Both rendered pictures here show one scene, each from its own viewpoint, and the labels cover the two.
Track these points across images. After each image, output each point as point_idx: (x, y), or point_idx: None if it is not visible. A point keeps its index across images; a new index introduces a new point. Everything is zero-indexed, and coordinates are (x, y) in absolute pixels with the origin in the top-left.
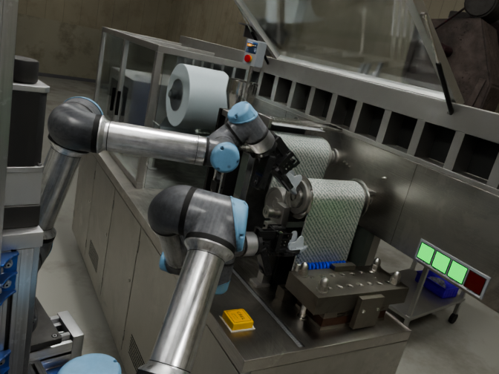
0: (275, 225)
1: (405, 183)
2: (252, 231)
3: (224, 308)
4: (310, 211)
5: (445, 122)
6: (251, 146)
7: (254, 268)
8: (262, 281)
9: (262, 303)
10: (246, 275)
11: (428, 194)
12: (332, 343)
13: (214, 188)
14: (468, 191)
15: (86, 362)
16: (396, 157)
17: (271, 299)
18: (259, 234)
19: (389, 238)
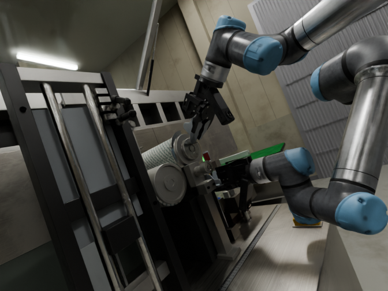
0: (221, 167)
1: (153, 142)
2: (252, 161)
3: (305, 233)
4: None
5: (149, 100)
6: (228, 71)
7: (201, 276)
8: (231, 245)
9: (259, 234)
10: (226, 269)
11: (168, 138)
12: (256, 206)
13: (133, 229)
14: (180, 125)
15: None
16: (137, 131)
17: (245, 237)
18: (252, 159)
19: None
